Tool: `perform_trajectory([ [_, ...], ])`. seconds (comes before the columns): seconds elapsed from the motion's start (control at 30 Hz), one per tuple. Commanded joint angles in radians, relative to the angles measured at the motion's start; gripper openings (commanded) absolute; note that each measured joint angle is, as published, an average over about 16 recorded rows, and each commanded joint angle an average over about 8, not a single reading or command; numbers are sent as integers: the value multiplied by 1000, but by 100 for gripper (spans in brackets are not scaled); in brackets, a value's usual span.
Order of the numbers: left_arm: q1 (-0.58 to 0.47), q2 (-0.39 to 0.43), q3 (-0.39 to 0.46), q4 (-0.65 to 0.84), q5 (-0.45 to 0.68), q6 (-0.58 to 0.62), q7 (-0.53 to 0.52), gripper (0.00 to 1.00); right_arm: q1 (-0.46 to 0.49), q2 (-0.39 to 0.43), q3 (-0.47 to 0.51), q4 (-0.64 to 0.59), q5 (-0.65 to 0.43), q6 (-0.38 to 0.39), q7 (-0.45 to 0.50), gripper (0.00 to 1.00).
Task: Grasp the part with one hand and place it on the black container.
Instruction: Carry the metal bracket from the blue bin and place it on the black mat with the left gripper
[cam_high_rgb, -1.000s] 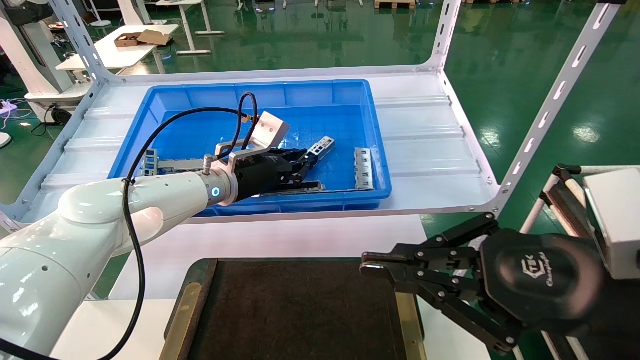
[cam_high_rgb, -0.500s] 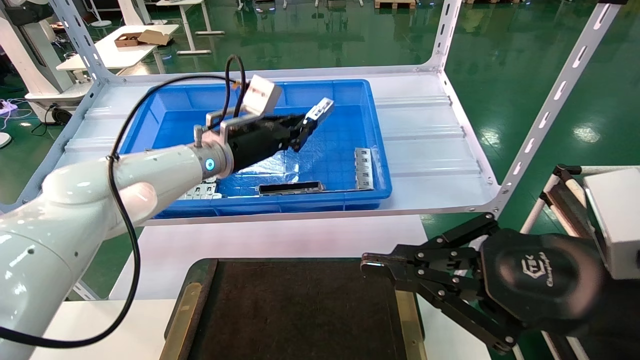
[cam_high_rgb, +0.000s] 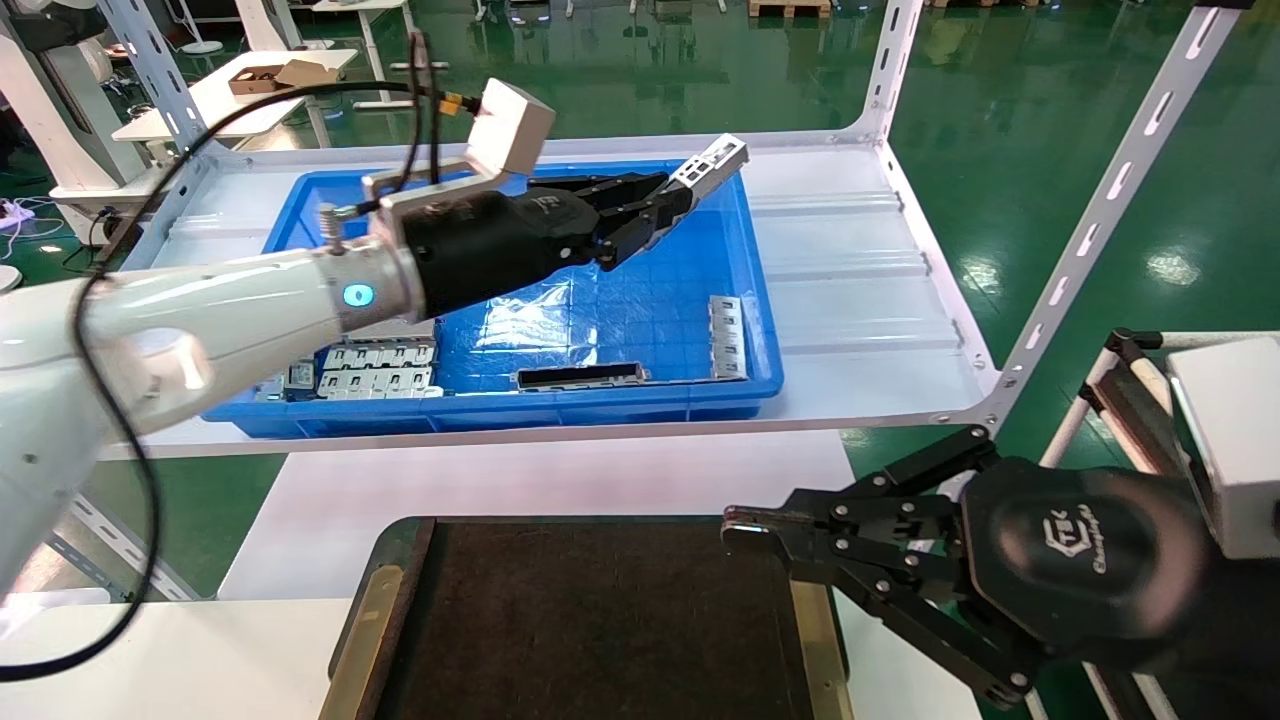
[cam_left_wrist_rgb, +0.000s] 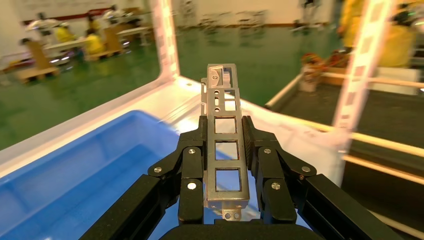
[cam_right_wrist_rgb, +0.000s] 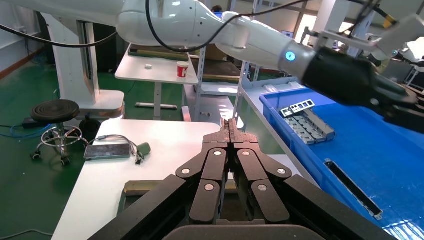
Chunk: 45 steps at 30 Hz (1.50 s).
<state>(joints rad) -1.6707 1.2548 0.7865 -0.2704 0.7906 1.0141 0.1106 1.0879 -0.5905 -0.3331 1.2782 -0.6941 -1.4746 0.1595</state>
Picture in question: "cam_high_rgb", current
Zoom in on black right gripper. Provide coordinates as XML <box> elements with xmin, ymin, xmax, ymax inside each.
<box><xmin>722</xmin><ymin>425</ymin><xmax>1216</xmax><ymax>711</ymax></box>

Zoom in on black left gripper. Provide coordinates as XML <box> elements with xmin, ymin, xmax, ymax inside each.
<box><xmin>400</xmin><ymin>172</ymin><xmax>696</xmax><ymax>321</ymax></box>

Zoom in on black container tray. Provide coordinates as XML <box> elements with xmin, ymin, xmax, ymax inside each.
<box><xmin>318</xmin><ymin>515</ymin><xmax>851</xmax><ymax>720</ymax></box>

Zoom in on blue plastic bin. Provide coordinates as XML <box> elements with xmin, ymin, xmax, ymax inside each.
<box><xmin>203</xmin><ymin>160</ymin><xmax>786</xmax><ymax>439</ymax></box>

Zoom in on clear plastic film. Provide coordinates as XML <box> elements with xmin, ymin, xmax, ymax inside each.
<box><xmin>472</xmin><ymin>285</ymin><xmax>576</xmax><ymax>353</ymax></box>

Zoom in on white slotted metal shelf rack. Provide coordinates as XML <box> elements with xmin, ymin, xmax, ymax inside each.
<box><xmin>45</xmin><ymin>0</ymin><xmax>1246</xmax><ymax>601</ymax></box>

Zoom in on grey long metal cover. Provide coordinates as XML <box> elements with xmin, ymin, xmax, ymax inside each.
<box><xmin>345</xmin><ymin>320</ymin><xmax>441</xmax><ymax>349</ymax></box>

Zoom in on white tube stand black clamps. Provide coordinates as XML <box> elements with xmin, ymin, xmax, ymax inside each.
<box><xmin>1040</xmin><ymin>328</ymin><xmax>1201</xmax><ymax>481</ymax></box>

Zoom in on white desk with T-legs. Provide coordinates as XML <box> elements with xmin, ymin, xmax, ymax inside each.
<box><xmin>312</xmin><ymin>0</ymin><xmax>451</xmax><ymax>111</ymax></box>

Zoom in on brown cardboard box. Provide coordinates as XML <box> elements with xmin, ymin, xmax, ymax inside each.
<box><xmin>228</xmin><ymin>60</ymin><xmax>343</xmax><ymax>96</ymax></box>

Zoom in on white table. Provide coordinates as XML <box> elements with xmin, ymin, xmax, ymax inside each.
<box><xmin>112</xmin><ymin>48</ymin><xmax>359</xmax><ymax>151</ymax></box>

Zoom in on white machine base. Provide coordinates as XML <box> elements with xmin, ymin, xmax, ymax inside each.
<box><xmin>0</xmin><ymin>0</ymin><xmax>183</xmax><ymax>216</ymax></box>

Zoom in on dark long metal frame part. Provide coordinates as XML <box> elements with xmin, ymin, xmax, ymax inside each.
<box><xmin>513</xmin><ymin>362</ymin><xmax>651</xmax><ymax>393</ymax></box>

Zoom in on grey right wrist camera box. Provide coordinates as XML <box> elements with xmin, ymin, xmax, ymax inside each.
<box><xmin>1165</xmin><ymin>335</ymin><xmax>1280</xmax><ymax>561</ymax></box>

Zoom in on black cable reel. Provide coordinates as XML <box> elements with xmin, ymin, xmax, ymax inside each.
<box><xmin>90</xmin><ymin>208</ymin><xmax>146</xmax><ymax>253</ymax></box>

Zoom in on black camera cable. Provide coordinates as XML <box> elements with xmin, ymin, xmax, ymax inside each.
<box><xmin>0</xmin><ymin>30</ymin><xmax>491</xmax><ymax>683</ymax></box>

